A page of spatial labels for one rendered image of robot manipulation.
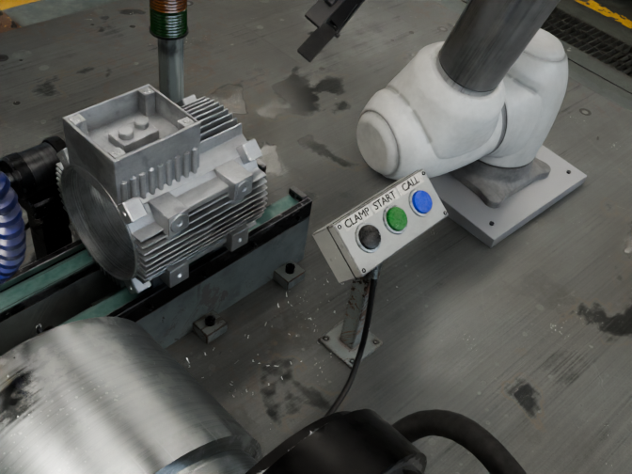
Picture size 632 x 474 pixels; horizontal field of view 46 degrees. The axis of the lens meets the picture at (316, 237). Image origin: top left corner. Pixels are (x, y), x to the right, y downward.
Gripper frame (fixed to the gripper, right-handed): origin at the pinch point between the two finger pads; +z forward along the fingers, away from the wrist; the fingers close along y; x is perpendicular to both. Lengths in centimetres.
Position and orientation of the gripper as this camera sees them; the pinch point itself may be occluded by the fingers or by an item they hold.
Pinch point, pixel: (311, 35)
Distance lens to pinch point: 124.0
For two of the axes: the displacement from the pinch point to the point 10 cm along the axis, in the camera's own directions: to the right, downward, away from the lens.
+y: -1.1, 1.4, 9.8
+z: -6.5, 7.4, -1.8
